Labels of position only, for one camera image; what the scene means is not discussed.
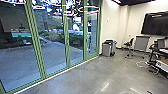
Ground green framed glass door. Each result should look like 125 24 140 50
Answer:
83 0 102 62

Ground grey trash bin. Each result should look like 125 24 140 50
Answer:
101 41 113 58

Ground green garden shrub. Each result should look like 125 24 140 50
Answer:
39 30 84 48

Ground grey panel on stand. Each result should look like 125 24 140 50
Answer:
133 34 152 58

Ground floor cable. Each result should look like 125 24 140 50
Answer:
134 59 152 69

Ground black wall screen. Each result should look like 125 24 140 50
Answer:
140 10 168 37

